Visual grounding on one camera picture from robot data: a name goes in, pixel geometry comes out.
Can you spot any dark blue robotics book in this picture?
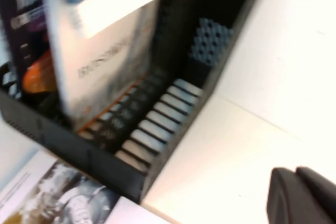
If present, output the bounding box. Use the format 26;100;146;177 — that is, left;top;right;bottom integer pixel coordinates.
0;0;57;97

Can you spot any white autonomous driving book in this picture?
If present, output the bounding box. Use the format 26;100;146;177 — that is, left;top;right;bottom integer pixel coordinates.
0;150;174;224

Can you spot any white car suspension book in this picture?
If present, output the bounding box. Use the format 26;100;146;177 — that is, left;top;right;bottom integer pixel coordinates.
59;0;204;40

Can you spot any black plastic book stand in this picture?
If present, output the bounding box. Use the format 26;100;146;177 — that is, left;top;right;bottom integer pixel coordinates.
0;0;269;205

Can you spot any white book with orange trim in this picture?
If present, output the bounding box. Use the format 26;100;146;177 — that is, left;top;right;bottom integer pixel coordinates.
41;0;161;133

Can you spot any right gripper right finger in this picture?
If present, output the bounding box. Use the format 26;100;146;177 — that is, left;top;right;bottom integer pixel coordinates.
296;166;336;218

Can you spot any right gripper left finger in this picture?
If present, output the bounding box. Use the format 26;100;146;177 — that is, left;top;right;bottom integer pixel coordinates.
266;167;336;224

